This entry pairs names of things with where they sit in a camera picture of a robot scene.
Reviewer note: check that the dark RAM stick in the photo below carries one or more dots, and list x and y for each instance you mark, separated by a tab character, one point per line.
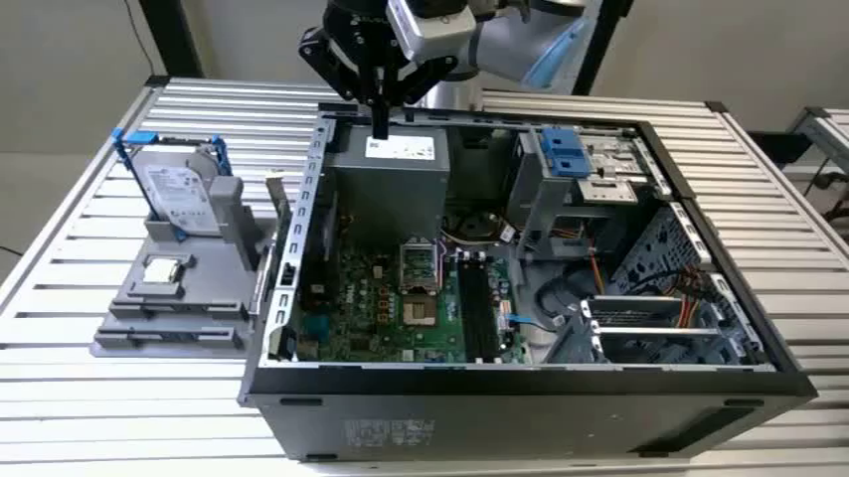
179	337
186	308

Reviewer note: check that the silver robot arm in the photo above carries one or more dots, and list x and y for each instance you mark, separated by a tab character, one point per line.
504	45

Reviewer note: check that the grey metal drive cage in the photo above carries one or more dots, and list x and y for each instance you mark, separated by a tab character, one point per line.
537	208

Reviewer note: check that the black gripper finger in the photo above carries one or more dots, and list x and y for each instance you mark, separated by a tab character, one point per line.
336	69
425	79

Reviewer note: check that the graphics card with metal bracket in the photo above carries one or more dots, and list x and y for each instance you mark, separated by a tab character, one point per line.
282	208

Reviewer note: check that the blue disk carrier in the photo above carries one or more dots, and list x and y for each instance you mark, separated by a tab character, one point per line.
137	136

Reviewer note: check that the black and grey PC case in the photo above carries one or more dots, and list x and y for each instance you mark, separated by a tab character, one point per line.
465	427

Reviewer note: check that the blue drive bay latch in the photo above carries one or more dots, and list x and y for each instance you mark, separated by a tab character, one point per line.
564	151

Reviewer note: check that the metal slat side table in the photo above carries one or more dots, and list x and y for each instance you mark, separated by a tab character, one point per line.
823	124

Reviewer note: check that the green motherboard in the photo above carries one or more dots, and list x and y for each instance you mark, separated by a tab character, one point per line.
358	343

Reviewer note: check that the grey parts rack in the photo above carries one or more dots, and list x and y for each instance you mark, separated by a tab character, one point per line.
199	293

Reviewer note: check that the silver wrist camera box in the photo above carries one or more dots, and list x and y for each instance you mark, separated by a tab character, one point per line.
432	30

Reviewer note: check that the perforated metal disk bay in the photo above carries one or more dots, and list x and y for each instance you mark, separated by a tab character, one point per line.
637	343

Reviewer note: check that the silver hard disk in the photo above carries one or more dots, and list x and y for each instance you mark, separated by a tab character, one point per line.
175	194

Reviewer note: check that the grey power supply unit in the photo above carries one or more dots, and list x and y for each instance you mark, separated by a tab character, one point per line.
392	194

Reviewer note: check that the CPU socket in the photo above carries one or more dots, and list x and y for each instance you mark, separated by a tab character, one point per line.
420	310

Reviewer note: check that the silver CPU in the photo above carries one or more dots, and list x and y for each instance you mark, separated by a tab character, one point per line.
161	270

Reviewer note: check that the black frame post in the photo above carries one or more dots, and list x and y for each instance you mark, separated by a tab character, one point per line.
600	45
169	35

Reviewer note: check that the black case fan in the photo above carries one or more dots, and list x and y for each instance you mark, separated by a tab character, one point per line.
319	270

